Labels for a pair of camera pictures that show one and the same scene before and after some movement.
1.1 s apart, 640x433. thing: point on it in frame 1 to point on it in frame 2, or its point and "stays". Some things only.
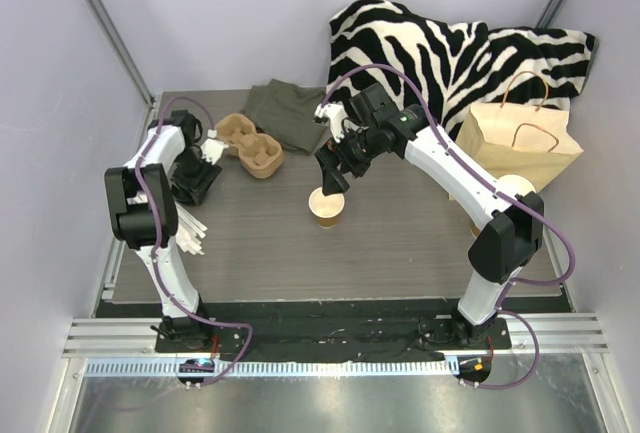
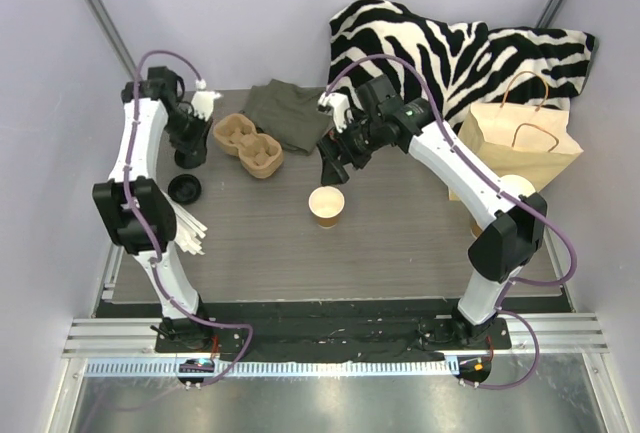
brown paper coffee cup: x=326 y=208 stays
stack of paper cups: x=511 y=184 stays
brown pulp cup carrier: x=260 y=155 stays
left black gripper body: x=195 y=179 to x=189 y=138
